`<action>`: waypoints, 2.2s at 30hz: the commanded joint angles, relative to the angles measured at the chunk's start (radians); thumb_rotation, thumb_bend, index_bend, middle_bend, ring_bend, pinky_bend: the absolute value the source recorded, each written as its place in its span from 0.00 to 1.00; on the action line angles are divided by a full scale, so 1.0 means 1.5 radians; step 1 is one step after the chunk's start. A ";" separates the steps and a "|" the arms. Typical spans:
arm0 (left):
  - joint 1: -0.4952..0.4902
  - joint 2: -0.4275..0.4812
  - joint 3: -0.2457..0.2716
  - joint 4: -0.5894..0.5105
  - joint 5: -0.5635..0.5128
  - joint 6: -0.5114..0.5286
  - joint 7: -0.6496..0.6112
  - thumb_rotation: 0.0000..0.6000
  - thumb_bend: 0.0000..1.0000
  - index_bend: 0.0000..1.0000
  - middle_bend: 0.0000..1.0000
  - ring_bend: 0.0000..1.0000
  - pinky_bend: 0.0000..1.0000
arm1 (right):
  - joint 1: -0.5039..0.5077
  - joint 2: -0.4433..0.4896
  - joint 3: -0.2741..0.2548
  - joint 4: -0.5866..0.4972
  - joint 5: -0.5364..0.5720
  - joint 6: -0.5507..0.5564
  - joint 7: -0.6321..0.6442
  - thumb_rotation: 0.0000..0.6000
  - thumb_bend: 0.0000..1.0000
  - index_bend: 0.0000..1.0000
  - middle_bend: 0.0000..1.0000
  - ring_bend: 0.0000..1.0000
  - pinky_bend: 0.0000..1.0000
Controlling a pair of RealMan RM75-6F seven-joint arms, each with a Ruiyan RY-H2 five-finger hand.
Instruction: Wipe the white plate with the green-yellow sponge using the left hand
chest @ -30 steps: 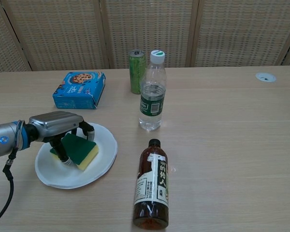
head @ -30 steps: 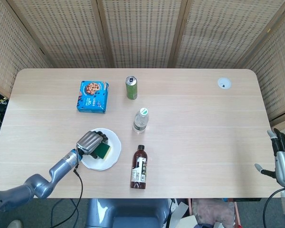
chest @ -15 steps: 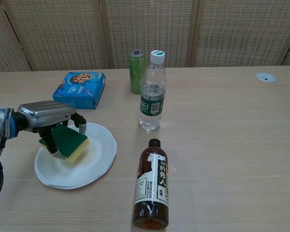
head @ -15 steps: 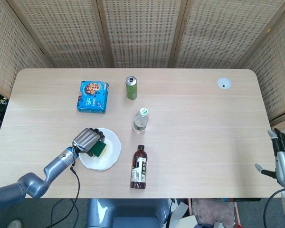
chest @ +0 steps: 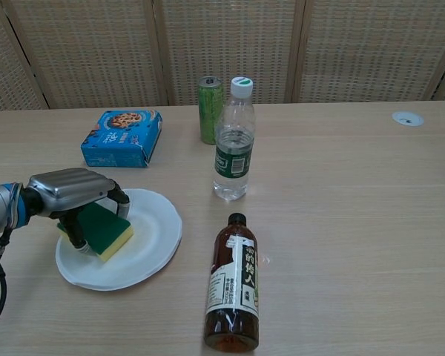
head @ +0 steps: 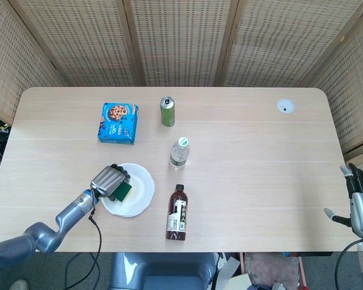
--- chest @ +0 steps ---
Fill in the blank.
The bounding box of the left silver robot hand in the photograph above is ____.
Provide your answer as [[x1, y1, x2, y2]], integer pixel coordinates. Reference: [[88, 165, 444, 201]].
[[24, 168, 131, 255]]

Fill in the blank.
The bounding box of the green yellow sponge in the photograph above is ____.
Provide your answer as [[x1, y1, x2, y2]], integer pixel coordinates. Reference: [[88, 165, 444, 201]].
[[56, 202, 135, 263]]

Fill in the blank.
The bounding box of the white round plate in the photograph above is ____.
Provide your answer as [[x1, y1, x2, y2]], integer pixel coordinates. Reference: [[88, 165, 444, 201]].
[[55, 188, 183, 291]]

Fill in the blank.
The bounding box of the blue cookie box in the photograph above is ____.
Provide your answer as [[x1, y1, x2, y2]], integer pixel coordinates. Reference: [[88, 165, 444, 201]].
[[80, 109, 163, 168]]

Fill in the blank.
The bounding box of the green drink can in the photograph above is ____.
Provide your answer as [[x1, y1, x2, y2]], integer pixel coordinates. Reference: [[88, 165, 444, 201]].
[[197, 76, 225, 145]]

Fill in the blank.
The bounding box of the clear water bottle green label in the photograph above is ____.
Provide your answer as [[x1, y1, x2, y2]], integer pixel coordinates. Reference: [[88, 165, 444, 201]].
[[212, 76, 257, 202]]

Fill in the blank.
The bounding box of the brown tea bottle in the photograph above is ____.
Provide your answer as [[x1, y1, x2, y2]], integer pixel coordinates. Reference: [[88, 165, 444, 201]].
[[203, 212, 261, 352]]

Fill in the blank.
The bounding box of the white round cable grommet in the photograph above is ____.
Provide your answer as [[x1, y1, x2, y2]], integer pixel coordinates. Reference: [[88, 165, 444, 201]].
[[392, 111, 425, 128]]

